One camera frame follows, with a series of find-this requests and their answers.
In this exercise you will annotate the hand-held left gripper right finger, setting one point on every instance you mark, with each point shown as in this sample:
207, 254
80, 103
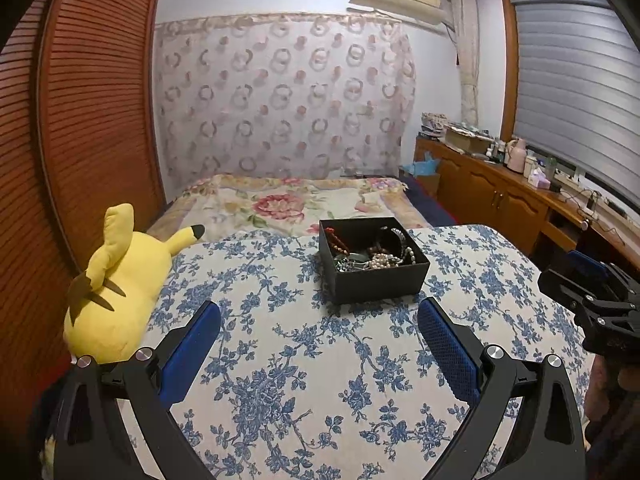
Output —
447, 355

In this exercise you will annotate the black storage box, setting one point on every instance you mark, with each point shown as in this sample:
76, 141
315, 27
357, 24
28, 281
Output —
380, 287

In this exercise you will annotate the silver bangle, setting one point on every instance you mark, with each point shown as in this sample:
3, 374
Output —
398, 232

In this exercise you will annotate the wooden louvered wardrobe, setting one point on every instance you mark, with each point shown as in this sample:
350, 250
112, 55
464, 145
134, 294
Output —
90, 85

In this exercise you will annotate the pile of papers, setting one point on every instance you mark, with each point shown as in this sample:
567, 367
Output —
432, 122

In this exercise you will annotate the cardboard box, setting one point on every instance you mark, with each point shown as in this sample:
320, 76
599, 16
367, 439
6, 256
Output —
465, 141

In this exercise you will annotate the lace curtain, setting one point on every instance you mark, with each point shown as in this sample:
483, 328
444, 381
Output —
467, 60

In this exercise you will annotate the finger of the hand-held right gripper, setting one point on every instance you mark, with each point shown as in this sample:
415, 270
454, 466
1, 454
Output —
582, 260
560, 282

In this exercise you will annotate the pink floral quilt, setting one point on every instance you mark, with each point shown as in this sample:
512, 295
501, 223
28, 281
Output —
270, 205

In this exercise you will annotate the navy bed sheet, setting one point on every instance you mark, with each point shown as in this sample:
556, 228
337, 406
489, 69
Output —
435, 210

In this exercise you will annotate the blue floral blanket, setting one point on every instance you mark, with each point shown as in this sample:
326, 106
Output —
300, 360

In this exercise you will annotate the pink thermos jug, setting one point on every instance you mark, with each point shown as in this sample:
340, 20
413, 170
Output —
516, 155

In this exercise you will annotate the pink tissue box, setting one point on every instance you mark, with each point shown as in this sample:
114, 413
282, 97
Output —
539, 176

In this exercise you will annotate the blue plastic bag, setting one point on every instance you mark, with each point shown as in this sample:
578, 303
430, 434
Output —
425, 166

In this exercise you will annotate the person's right hand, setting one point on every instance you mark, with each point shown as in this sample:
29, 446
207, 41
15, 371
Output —
600, 395

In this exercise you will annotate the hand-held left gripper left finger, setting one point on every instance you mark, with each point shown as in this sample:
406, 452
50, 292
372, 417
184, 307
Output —
195, 350

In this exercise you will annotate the white power strip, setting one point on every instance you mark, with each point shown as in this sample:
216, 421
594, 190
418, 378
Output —
565, 177

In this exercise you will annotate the yellow plush toy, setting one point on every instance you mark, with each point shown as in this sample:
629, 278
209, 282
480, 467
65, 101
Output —
120, 290

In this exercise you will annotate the wooden cabinet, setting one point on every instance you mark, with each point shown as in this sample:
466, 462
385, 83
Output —
500, 195

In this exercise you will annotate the grey window blind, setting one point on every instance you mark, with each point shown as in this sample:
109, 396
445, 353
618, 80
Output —
575, 85

